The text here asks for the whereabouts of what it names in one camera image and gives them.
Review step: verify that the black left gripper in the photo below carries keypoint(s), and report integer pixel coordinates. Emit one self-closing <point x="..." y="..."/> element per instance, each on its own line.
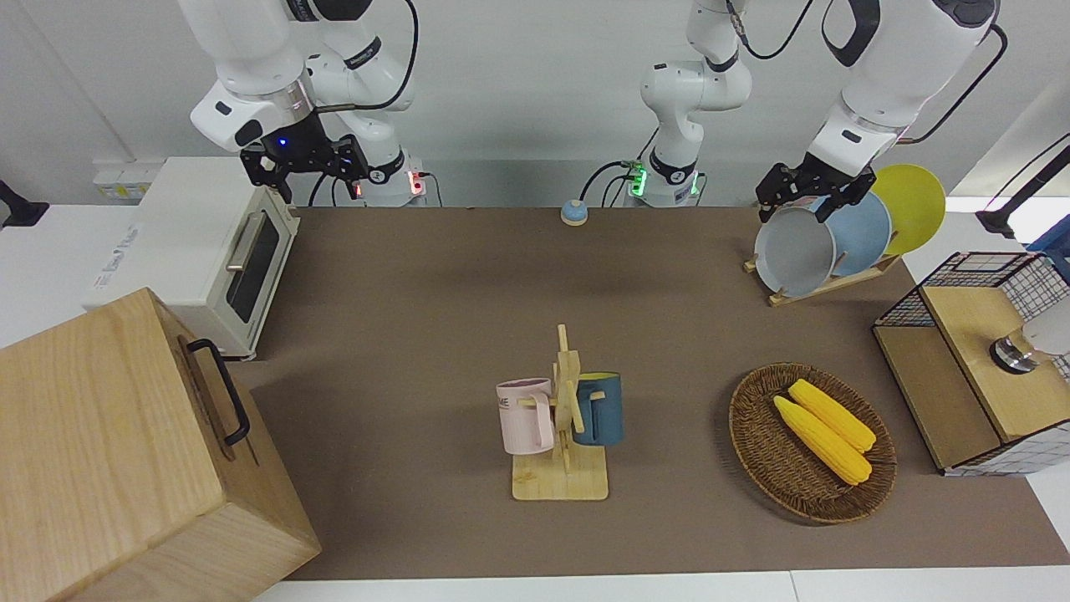
<point x="815" y="177"/>

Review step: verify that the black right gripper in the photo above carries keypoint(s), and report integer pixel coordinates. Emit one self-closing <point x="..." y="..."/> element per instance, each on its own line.
<point x="297" y="146"/>

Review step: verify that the gray plate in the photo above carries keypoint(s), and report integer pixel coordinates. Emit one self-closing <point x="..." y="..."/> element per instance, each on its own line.
<point x="794" y="255"/>

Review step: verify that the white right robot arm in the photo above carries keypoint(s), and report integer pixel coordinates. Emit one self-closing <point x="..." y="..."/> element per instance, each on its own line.
<point x="251" y="50"/>

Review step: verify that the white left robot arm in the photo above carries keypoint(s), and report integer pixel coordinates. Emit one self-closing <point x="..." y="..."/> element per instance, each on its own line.
<point x="903" y="67"/>

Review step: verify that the light blue plate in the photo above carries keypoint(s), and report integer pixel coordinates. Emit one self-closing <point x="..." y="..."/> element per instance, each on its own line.
<point x="861" y="234"/>

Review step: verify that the wooden plate rack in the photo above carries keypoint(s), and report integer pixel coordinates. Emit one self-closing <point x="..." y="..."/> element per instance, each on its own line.
<point x="836" y="284"/>

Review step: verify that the yellow plate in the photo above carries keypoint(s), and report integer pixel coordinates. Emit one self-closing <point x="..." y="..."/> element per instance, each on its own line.
<point x="915" y="205"/>

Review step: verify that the white toaster oven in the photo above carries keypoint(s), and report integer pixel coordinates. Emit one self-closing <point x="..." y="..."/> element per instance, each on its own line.
<point x="192" y="251"/>

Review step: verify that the yellow corn cob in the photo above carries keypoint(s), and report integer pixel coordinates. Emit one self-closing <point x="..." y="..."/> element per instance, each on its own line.
<point x="836" y="414"/>
<point x="819" y="439"/>

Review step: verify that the blue call bell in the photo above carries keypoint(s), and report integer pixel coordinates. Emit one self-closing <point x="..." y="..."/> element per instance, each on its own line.
<point x="573" y="212"/>

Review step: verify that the blue object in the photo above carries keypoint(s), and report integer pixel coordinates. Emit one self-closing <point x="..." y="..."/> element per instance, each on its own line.
<point x="1052" y="244"/>

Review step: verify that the white and silver object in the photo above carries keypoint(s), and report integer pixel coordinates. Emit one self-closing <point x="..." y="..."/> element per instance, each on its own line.
<point x="1016" y="353"/>

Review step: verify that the brown wicker basket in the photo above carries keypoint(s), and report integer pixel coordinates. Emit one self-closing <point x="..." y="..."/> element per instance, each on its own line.
<point x="786" y="468"/>

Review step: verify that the dark blue mug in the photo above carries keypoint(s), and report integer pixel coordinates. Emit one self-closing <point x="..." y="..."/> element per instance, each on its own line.
<point x="603" y="410"/>

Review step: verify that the pink mug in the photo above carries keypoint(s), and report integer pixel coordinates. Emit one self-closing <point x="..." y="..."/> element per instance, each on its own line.
<point x="525" y="418"/>

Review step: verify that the wooden cabinet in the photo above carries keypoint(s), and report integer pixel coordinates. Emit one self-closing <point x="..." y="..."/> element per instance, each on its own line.
<point x="109" y="451"/>

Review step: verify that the wooden mug tree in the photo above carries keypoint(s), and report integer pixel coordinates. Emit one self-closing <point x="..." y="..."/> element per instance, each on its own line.
<point x="567" y="468"/>

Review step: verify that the white wall socket strip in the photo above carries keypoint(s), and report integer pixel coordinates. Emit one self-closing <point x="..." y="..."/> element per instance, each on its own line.
<point x="125" y="182"/>

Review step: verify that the black camera stand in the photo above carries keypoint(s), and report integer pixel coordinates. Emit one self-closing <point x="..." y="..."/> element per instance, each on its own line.
<point x="17" y="209"/>
<point x="1016" y="213"/>

